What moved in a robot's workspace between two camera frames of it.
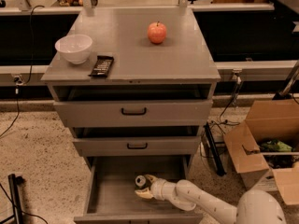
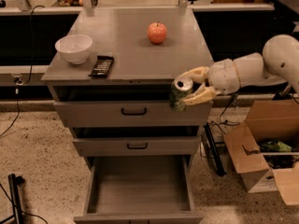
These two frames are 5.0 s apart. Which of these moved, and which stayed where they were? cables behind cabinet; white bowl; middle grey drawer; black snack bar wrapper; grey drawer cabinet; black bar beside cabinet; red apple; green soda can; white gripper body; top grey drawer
Moved: white gripper body; green soda can
Stayed: white bowl; cables behind cabinet; black snack bar wrapper; middle grey drawer; red apple; black bar beside cabinet; grey drawer cabinet; top grey drawer
